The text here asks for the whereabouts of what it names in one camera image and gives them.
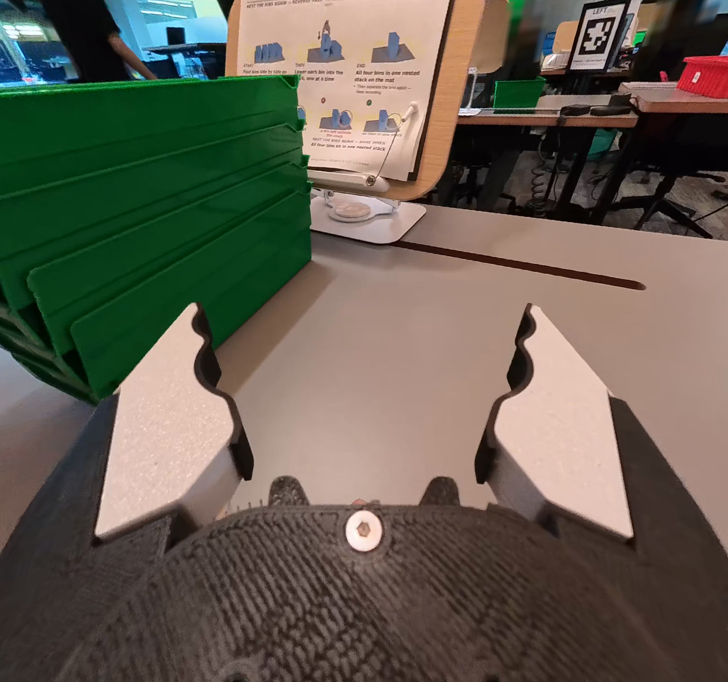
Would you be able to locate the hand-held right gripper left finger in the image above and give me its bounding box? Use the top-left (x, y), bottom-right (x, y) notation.
top-left (95, 304), bottom-right (254, 541)

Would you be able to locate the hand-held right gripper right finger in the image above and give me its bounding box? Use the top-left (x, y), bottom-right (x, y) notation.
top-left (475, 304), bottom-right (633, 543)

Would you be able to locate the green plastic bin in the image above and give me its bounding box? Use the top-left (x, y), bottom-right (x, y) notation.
top-left (0, 74), bottom-right (302, 199)
top-left (492, 77), bottom-right (548, 112)
top-left (0, 233), bottom-right (314, 405)
top-left (0, 188), bottom-right (311, 355)
top-left (0, 125), bottom-right (308, 262)

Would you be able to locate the black office chair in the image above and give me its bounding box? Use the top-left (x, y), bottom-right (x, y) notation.
top-left (620, 114), bottom-right (717, 239)

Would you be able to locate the wooden-top table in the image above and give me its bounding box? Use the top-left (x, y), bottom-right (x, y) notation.
top-left (620, 82), bottom-right (728, 230)
top-left (455, 105), bottom-right (640, 222)
top-left (146, 41), bottom-right (228, 80)

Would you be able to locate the black small device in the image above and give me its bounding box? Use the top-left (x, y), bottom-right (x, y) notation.
top-left (560, 99), bottom-right (633, 118)

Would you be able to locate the instruction sheet on stand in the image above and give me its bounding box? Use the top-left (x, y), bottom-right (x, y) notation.
top-left (226, 0), bottom-right (486, 203)

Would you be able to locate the red plastic bin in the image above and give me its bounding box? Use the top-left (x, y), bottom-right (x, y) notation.
top-left (677, 55), bottom-right (728, 100)

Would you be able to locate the printed tag sign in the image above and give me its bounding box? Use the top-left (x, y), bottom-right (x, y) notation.
top-left (569, 0), bottom-right (633, 73)

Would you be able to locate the wooden clipboard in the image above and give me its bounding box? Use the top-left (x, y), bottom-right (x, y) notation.
top-left (470, 0), bottom-right (514, 75)

